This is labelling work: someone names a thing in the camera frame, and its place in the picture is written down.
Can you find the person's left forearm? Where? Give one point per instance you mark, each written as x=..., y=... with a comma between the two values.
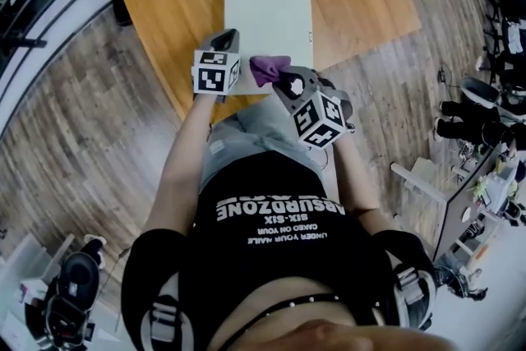
x=181, y=164

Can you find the small potted plant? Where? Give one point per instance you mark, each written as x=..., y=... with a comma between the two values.
x=480, y=187

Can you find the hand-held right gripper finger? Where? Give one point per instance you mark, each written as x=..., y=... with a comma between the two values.
x=284, y=90
x=312, y=84

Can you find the dark desk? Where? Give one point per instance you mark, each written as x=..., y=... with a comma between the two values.
x=452, y=213

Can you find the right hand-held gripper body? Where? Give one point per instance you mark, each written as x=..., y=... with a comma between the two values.
x=320, y=119

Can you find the light gray shorts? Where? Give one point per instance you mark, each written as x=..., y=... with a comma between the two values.
x=255, y=135

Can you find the black printed t-shirt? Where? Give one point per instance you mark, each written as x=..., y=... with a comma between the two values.
x=275, y=259

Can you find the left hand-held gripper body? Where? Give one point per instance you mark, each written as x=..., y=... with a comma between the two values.
x=213, y=74

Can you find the person's right forearm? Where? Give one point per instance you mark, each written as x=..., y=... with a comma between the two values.
x=357, y=185

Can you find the black metal railing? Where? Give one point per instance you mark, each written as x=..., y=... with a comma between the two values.
x=24, y=43

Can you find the black office chair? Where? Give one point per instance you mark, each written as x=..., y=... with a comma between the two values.
x=460, y=281
x=507, y=66

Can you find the white rectangular board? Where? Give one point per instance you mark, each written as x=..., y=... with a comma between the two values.
x=267, y=12

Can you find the white shelf unit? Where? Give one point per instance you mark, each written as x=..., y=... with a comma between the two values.
x=29, y=259

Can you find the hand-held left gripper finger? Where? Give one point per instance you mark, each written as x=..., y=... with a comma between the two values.
x=234, y=45
x=211, y=43

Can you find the white desk frame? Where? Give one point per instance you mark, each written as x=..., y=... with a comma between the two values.
x=417, y=183

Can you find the person's neck and chin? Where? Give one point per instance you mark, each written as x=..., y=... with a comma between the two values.
x=296, y=300

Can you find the purple cloth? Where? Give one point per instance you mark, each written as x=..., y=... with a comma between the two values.
x=265, y=70

